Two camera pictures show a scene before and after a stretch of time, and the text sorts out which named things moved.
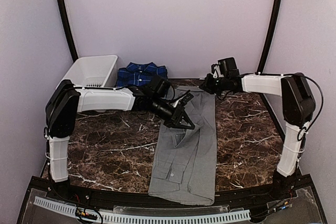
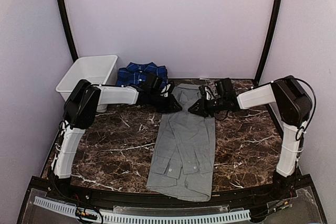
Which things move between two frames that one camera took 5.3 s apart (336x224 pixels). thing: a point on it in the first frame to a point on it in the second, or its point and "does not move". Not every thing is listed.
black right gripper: [206, 85] to [203, 110]
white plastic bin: [94, 71] does not move
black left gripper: [174, 122] to [169, 108]
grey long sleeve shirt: [185, 160] does not move
